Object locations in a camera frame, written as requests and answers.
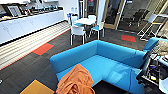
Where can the orange printed hoodie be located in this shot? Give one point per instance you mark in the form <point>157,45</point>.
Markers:
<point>76,81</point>

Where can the white chair blue seat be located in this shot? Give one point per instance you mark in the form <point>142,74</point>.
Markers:
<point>100,26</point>

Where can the white round table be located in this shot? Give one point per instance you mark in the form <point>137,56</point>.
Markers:
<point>85,21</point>

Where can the blue corner sofa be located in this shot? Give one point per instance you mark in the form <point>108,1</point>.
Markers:
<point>110,66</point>

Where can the wooden glass door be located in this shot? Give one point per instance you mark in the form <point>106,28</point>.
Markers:
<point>115,11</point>
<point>90,6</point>

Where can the black office chair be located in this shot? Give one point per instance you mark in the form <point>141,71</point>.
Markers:
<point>137,17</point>

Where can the white kitchen counter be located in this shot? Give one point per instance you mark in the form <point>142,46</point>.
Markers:
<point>26,26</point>

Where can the black equipment cart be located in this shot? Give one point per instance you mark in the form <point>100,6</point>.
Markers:
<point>148,73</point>

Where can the white easel stand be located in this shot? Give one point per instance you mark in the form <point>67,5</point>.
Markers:
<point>152,18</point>

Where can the patterned cushion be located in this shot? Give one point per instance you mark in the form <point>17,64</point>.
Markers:
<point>160,47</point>

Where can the black framed counter appliance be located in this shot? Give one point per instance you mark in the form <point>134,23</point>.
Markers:
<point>14,10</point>

